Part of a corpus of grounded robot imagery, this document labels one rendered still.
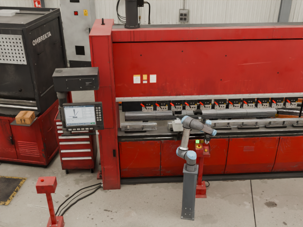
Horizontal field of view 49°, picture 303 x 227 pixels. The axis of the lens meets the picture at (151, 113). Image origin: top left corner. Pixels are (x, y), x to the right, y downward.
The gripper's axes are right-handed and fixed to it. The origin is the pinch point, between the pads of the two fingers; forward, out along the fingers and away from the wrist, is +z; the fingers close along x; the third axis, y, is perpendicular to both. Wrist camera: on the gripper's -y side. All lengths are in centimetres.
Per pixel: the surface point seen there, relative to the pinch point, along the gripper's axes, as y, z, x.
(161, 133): 20, -2, 61
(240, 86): 43, -63, -45
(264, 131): 30, 0, -84
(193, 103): 35, -41, 18
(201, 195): -16, 82, 3
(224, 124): 37.9, -5.7, -28.3
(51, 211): -85, 39, 193
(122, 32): 35, -142, 108
